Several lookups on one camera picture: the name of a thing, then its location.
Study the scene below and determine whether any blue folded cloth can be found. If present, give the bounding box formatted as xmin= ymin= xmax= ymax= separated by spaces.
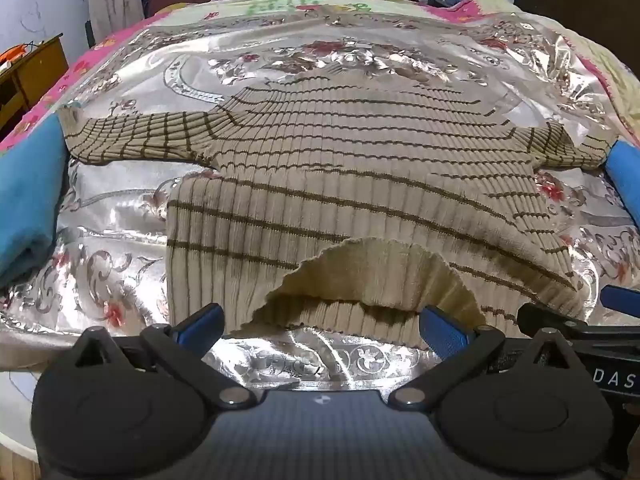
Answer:
xmin=606 ymin=139 xmax=640 ymax=213

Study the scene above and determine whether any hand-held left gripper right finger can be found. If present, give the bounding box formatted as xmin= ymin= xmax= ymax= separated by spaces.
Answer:
xmin=387 ymin=305 xmax=581 ymax=409

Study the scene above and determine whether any pink-edged floral quilt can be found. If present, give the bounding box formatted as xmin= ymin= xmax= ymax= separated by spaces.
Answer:
xmin=0 ymin=0 xmax=640 ymax=156

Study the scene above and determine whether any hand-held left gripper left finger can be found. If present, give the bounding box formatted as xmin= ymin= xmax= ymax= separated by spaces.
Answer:
xmin=70 ymin=302 xmax=258 ymax=407

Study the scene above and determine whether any orange item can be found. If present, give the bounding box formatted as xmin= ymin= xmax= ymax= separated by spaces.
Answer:
xmin=0 ymin=44 xmax=28 ymax=71

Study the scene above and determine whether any cream fuzzy blanket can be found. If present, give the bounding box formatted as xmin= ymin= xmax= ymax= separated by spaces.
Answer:
xmin=582 ymin=32 xmax=640 ymax=138

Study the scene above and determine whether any wooden cabinet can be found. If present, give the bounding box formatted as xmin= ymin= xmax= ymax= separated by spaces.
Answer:
xmin=0 ymin=34 xmax=70 ymax=133

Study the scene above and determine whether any beige striped knit sweater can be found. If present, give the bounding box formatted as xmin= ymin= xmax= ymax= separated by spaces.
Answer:
xmin=57 ymin=67 xmax=613 ymax=351

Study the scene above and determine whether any silver floral bed sheet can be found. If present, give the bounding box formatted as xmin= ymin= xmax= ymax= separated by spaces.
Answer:
xmin=0 ymin=7 xmax=640 ymax=393

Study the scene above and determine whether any teal folded cloth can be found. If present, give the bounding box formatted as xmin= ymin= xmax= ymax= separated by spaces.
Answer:
xmin=0 ymin=119 xmax=68 ymax=288

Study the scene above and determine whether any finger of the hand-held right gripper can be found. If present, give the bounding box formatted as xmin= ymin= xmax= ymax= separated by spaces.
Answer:
xmin=517 ymin=302 xmax=640 ymax=358
xmin=601 ymin=285 xmax=640 ymax=314

